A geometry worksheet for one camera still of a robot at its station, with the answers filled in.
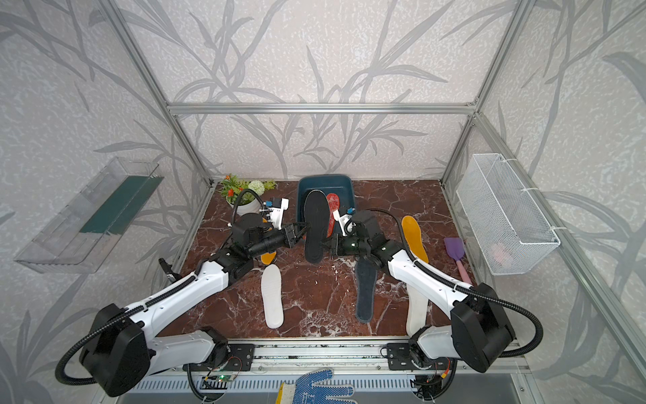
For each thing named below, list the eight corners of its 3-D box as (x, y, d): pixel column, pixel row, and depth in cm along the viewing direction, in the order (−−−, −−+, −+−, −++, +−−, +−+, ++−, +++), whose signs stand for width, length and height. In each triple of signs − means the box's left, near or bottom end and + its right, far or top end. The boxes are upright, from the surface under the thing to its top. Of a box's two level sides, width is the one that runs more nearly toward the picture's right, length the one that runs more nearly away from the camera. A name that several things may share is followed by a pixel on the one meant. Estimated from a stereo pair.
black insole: (310, 280, 91) (300, 235, 68) (313, 241, 102) (305, 190, 78) (329, 280, 91) (325, 235, 68) (330, 241, 102) (327, 190, 78)
